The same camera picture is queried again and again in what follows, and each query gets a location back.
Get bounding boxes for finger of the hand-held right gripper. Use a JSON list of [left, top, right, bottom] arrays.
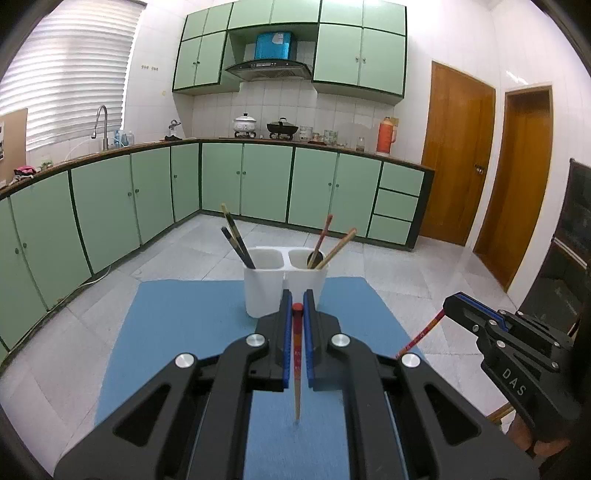
[[450, 293, 507, 331], [443, 299, 490, 342]]

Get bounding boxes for steel kitchen faucet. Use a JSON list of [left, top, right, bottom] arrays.
[[91, 105, 110, 151]]

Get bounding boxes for red patterned chopstick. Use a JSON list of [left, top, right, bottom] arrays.
[[292, 302, 304, 424], [394, 310, 448, 361], [311, 213, 334, 268]]

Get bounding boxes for cork board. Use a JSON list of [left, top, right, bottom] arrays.
[[0, 108, 28, 183]]

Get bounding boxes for row of green base cabinets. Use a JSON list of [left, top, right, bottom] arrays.
[[0, 141, 435, 365]]

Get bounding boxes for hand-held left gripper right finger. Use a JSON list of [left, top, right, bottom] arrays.
[[302, 288, 541, 480]]

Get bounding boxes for green wall cabinets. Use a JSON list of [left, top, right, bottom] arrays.
[[172, 0, 408, 97]]

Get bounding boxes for thin plain bamboo chopstick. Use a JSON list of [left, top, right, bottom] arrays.
[[315, 227, 358, 271]]

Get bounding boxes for blue table cloth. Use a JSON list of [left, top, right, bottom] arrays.
[[95, 276, 428, 480]]

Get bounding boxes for black range hood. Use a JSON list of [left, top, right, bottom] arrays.
[[225, 59, 312, 83]]

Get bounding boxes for person's right hand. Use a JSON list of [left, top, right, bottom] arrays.
[[508, 413, 575, 457]]

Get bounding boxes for white window blinds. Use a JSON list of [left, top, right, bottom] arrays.
[[0, 0, 146, 151]]

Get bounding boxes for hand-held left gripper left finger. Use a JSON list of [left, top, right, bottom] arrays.
[[54, 288, 295, 480]]

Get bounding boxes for wooden door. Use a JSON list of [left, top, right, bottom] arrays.
[[420, 61, 497, 247], [473, 83, 554, 292]]

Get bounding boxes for white cooking pot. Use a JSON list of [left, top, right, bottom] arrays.
[[232, 113, 258, 138]]

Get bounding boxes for black furniture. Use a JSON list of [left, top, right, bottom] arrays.
[[515, 158, 591, 342]]

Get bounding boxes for red thermos flask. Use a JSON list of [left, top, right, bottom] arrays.
[[376, 116, 399, 155]]

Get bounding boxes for black wok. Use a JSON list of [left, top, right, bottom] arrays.
[[266, 117, 301, 138]]

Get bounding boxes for black chopstick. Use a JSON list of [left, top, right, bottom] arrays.
[[221, 203, 254, 268], [221, 226, 256, 270]]

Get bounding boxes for white plastic chopstick holder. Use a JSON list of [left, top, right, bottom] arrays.
[[286, 248, 329, 308], [242, 248, 288, 319]]

